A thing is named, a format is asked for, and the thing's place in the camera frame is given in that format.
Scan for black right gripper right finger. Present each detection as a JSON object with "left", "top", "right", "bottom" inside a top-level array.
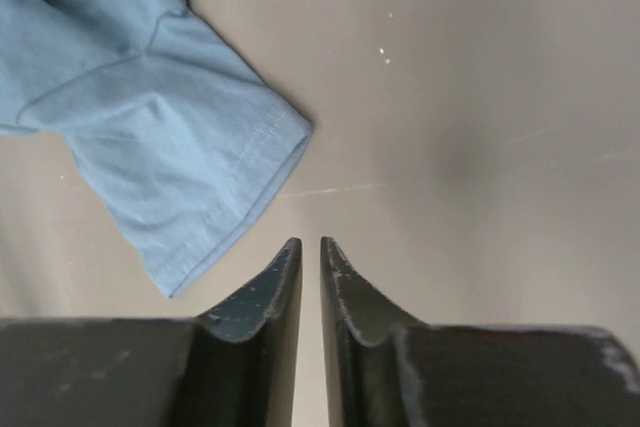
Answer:
[{"left": 320, "top": 237, "right": 639, "bottom": 426}]

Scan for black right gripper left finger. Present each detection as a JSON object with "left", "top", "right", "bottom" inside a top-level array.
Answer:
[{"left": 1, "top": 238, "right": 302, "bottom": 426}]

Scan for blue-grey t-shirt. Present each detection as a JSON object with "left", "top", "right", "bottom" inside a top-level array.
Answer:
[{"left": 1, "top": 0, "right": 312, "bottom": 297}]

